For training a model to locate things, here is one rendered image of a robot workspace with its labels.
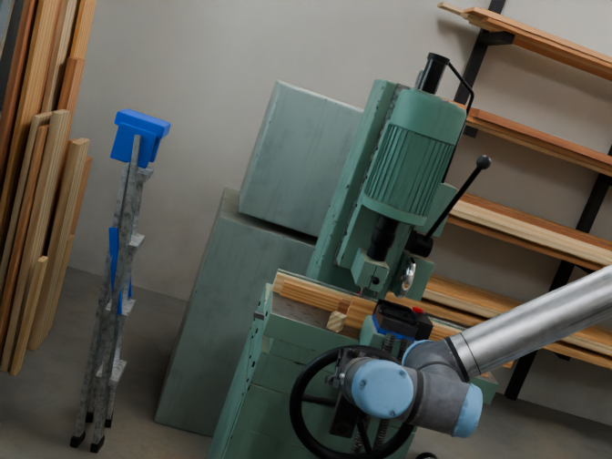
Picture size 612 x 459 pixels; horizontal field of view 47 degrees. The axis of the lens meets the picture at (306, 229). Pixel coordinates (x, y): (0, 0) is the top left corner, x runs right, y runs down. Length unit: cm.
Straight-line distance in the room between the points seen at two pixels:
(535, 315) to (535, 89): 308
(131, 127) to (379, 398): 144
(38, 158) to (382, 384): 187
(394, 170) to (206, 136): 241
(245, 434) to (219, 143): 246
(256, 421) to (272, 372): 14
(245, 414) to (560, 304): 84
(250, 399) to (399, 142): 73
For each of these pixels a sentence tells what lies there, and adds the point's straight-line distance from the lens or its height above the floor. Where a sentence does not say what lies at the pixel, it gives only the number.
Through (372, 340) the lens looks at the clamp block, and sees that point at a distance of 164.
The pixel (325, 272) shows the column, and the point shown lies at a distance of 204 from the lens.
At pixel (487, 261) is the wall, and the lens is 442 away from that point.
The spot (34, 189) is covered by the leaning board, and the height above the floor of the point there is 74.
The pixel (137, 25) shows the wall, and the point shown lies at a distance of 406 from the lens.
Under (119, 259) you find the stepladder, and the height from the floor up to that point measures 70.
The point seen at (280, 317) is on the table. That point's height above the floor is 90.
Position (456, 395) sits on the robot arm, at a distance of 121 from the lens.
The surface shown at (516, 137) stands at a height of 153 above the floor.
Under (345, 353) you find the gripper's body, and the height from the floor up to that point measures 98.
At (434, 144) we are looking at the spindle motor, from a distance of 174.
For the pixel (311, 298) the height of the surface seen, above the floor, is 92.
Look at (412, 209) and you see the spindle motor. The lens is 176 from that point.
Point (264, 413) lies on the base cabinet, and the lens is 181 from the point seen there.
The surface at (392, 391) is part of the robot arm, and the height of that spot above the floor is 103.
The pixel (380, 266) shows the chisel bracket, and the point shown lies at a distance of 181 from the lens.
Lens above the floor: 145
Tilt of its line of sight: 11 degrees down
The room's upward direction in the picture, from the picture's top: 19 degrees clockwise
